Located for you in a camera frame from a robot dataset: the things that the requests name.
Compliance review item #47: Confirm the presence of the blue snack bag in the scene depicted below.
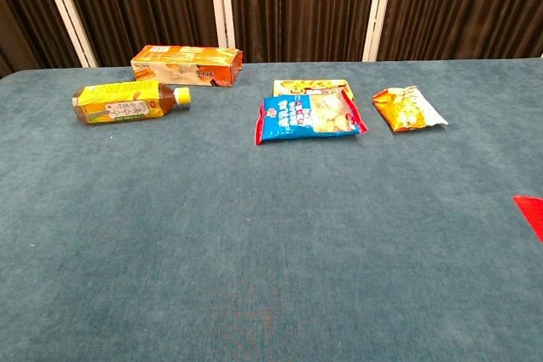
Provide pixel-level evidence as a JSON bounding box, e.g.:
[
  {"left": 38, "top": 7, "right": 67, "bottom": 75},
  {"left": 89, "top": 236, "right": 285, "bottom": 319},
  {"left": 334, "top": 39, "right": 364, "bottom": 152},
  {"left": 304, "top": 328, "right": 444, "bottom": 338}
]
[{"left": 254, "top": 90, "right": 369, "bottom": 147}]

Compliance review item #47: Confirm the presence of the blue felt table cover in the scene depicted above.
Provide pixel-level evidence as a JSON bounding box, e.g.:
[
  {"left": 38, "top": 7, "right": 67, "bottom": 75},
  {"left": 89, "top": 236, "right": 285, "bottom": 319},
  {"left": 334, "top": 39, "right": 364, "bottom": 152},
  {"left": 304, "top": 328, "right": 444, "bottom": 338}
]
[{"left": 0, "top": 58, "right": 543, "bottom": 362}]

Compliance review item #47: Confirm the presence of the yellow snack pack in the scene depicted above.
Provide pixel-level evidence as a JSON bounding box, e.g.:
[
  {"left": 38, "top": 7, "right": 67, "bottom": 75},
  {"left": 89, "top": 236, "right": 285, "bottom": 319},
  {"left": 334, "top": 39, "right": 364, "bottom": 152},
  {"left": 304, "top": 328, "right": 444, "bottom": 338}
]
[{"left": 272, "top": 79, "right": 355, "bottom": 100}]

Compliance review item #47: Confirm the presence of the orange cardboard box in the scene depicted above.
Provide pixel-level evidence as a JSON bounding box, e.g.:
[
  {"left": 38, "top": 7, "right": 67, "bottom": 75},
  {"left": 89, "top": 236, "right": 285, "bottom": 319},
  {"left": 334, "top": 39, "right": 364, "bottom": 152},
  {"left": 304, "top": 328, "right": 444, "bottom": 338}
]
[{"left": 130, "top": 44, "right": 244, "bottom": 88}]

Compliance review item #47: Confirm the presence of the orange and white snack bag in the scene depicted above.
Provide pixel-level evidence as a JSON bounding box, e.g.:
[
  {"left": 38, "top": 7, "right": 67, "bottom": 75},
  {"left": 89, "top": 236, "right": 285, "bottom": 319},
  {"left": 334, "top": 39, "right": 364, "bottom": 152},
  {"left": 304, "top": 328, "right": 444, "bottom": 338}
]
[{"left": 372, "top": 85, "right": 450, "bottom": 133}]

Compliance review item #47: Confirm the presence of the tea bottle with yellow label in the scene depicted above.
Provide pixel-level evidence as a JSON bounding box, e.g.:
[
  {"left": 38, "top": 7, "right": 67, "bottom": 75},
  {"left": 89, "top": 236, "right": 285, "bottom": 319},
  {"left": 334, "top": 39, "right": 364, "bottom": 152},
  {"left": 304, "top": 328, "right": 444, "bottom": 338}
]
[{"left": 71, "top": 81, "right": 193, "bottom": 125}]

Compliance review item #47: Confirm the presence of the red flat sheet piece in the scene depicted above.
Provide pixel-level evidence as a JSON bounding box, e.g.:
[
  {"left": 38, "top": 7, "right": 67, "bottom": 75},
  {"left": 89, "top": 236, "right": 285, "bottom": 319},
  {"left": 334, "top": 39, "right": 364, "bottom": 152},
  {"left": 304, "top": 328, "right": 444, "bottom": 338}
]
[{"left": 512, "top": 195, "right": 543, "bottom": 245}]

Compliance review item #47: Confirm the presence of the white partition frame post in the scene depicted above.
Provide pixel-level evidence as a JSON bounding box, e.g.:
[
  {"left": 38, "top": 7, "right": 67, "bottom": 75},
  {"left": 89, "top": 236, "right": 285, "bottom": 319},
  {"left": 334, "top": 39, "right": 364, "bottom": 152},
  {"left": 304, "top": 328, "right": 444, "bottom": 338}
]
[
  {"left": 361, "top": 0, "right": 398, "bottom": 63},
  {"left": 36, "top": 0, "right": 99, "bottom": 69},
  {"left": 206, "top": 0, "right": 237, "bottom": 50}
]

